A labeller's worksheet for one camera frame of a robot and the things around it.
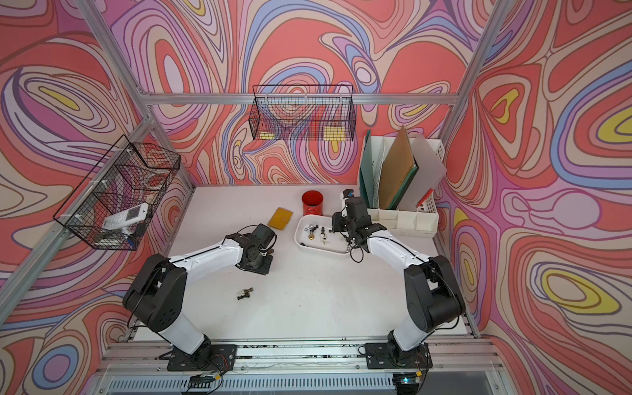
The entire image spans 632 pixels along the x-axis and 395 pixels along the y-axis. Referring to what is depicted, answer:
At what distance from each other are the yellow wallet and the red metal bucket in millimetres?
91

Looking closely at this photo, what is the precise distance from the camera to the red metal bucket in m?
1.02

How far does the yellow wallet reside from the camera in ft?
3.51
